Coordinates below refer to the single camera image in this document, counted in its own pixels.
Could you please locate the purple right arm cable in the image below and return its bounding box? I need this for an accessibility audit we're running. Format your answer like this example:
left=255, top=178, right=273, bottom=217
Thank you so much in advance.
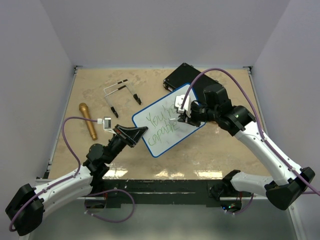
left=180, top=68, right=320, bottom=196

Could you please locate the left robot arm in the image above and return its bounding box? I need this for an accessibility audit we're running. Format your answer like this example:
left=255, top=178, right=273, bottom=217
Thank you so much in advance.
left=5, top=124, right=148, bottom=236

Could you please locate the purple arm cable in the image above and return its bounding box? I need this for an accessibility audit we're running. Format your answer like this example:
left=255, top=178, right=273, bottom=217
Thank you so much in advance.
left=9, top=116, right=105, bottom=232
left=180, top=68, right=320, bottom=196

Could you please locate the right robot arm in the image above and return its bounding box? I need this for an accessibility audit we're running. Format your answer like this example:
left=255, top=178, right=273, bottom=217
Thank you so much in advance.
left=174, top=84, right=316, bottom=210

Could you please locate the wire whiteboard stand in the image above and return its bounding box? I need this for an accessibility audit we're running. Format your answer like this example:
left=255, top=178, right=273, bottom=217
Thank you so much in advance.
left=103, top=79, right=142, bottom=118

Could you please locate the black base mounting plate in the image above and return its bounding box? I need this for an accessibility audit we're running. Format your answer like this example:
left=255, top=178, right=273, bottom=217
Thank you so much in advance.
left=91, top=179, right=251, bottom=211

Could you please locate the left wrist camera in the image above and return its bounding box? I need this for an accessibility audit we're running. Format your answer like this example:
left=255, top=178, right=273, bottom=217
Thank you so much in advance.
left=103, top=116, right=112, bottom=132

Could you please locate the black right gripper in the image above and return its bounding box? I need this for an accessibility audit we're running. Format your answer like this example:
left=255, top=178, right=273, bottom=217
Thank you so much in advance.
left=178, top=101, right=219, bottom=127

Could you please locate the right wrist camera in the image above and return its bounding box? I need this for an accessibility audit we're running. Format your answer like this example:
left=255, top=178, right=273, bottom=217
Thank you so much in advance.
left=174, top=94, right=192, bottom=116

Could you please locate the gold microphone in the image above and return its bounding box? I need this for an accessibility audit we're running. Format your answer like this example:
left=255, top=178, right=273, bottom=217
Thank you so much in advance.
left=78, top=102, right=98, bottom=141

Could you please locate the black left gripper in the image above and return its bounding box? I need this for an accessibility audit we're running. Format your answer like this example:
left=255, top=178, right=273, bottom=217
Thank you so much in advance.
left=104, top=124, right=148, bottom=164

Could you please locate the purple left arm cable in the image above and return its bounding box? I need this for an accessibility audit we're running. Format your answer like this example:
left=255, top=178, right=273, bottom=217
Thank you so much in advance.
left=9, top=116, right=105, bottom=232

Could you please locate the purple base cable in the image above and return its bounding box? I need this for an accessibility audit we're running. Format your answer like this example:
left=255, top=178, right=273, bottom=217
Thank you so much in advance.
left=84, top=188, right=136, bottom=223
left=223, top=193, right=255, bottom=216

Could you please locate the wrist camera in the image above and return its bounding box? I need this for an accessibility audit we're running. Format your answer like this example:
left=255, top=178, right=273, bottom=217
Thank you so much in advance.
left=103, top=116, right=112, bottom=132
left=174, top=94, right=192, bottom=116

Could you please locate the blue framed whiteboard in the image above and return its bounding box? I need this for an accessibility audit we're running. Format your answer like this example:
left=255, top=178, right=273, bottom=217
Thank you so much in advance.
left=131, top=83, right=200, bottom=158

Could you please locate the black hard case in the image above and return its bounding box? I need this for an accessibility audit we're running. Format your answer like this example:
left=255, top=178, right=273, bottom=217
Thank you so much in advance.
left=163, top=62, right=220, bottom=99

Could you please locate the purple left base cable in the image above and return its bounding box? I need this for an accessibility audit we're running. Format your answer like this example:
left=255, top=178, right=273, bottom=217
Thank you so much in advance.
left=84, top=188, right=136, bottom=223

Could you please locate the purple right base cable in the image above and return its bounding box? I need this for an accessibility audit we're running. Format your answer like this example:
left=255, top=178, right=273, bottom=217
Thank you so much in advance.
left=223, top=193, right=255, bottom=216

